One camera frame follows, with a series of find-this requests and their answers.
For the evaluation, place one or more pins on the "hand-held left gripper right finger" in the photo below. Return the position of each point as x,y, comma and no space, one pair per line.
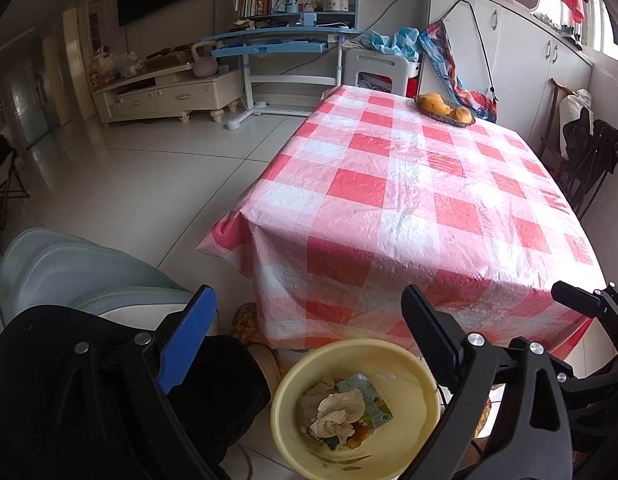
431,335

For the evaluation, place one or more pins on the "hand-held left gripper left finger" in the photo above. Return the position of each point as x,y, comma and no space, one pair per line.
186,342

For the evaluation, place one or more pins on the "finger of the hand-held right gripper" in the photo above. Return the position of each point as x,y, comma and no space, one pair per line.
556,362
574,295

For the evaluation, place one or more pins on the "blue milk carton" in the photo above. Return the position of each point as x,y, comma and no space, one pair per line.
374,400

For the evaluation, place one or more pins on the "white wrapper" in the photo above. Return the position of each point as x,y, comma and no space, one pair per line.
336,410

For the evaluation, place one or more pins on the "orange carrot with stem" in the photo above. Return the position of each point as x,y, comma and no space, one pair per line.
359,432

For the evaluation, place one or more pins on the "yellow plastic basin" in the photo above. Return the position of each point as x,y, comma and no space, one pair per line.
289,410

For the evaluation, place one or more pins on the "floral cloth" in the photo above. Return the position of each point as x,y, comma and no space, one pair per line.
246,322

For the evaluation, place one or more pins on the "pink checked tablecloth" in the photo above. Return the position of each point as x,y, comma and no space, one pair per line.
389,200

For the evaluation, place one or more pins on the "light blue chair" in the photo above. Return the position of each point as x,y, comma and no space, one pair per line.
64,270

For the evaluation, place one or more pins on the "black jacket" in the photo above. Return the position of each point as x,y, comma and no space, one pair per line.
594,145

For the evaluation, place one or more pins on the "white bag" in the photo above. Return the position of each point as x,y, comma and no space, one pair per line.
576,105

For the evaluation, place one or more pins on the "wooden chair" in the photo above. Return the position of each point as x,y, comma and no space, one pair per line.
554,105

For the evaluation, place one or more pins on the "round yellow fruit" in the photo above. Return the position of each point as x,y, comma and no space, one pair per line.
462,113

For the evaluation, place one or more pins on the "woven fruit basket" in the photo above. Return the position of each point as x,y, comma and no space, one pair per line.
436,118

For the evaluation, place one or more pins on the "colourful hanging bag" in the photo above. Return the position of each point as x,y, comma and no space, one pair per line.
469,95

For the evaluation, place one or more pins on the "yellow mango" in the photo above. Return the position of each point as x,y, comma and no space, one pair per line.
441,108
431,100

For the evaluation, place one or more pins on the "cream television cabinet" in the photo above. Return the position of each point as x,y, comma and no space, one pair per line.
174,95

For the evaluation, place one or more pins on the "white cabinet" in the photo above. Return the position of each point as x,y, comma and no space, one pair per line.
519,50

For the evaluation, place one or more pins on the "black folding chair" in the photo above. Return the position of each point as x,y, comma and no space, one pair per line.
4,160

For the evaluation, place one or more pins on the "window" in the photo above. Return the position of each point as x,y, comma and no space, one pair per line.
606,30

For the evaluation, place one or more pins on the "cream kettlebell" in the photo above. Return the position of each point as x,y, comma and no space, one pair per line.
206,67

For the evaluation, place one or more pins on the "white plastic stool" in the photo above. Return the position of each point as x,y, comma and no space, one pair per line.
376,62

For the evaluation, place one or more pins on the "clear plastic bag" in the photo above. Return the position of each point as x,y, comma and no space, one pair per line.
126,65

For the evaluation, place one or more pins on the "blue patterned cloth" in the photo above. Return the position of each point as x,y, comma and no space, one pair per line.
399,42

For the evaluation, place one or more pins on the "wooden door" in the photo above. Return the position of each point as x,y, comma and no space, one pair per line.
74,70

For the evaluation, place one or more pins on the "blue study desk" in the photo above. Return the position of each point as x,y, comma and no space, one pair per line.
269,50

